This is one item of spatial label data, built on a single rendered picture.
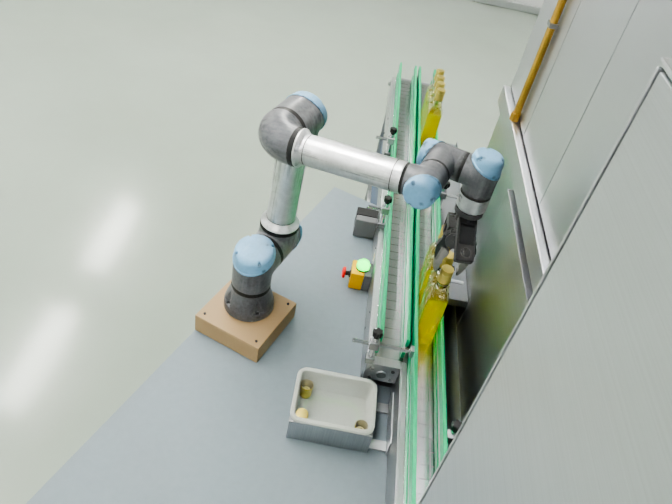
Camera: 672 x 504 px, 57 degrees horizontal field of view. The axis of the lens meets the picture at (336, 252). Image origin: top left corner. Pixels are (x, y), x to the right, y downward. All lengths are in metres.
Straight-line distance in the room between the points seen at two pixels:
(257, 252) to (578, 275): 1.47
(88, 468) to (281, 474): 0.47
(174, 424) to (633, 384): 1.54
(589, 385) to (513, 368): 0.09
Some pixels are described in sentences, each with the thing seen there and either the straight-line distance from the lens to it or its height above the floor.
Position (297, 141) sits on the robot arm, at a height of 1.45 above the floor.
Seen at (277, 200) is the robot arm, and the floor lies 1.16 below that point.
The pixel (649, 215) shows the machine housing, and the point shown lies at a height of 2.09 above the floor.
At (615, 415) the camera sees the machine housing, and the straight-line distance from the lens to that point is 0.26.
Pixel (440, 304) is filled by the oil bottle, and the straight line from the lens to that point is 1.70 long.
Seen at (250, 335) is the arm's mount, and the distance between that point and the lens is 1.82.
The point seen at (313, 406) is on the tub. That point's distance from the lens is 1.75.
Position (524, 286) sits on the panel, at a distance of 1.44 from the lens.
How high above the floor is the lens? 2.22
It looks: 41 degrees down
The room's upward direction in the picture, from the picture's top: 13 degrees clockwise
